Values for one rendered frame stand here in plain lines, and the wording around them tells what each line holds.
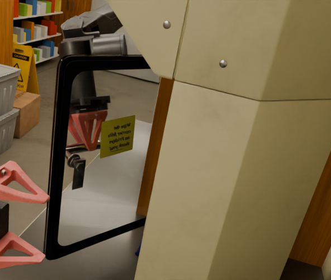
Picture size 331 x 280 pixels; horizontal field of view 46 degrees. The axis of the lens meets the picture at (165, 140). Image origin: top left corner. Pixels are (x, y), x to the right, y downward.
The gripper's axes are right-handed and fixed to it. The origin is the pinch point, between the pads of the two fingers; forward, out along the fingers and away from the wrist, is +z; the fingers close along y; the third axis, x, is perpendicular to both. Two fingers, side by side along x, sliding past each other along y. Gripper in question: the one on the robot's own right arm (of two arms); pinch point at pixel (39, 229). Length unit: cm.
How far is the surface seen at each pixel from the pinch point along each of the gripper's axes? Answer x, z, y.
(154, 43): 8.8, 9.0, 25.5
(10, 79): 208, -136, -61
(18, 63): 302, -187, -78
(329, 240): 46, 51, -18
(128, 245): 32.5, 5.8, -25.7
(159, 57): 8.8, 9.9, 23.9
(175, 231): 8.7, 17.0, -0.7
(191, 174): 8.8, 17.4, 9.3
